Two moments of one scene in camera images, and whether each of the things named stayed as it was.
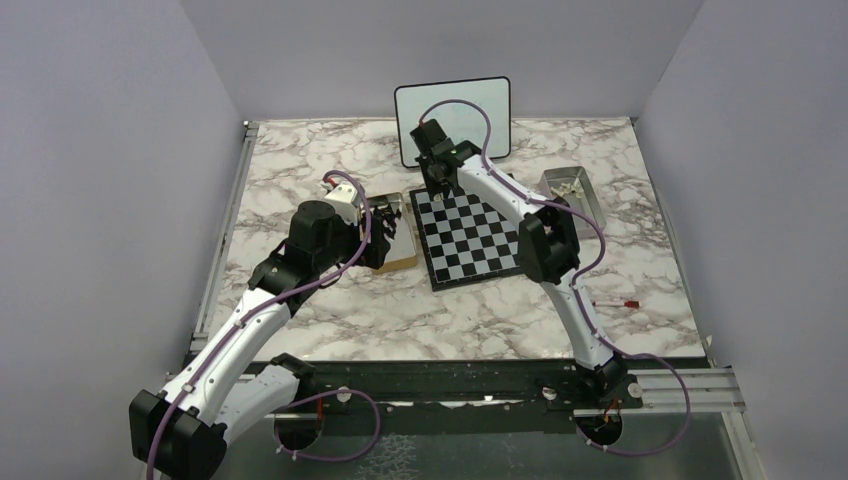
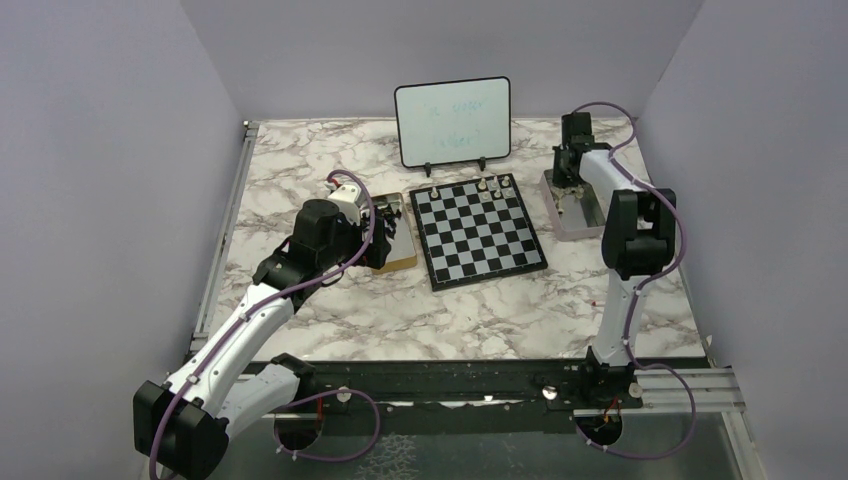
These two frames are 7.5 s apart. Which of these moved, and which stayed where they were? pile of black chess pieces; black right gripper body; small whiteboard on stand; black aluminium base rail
Moved: black right gripper body
Stayed: small whiteboard on stand; pile of black chess pieces; black aluminium base rail
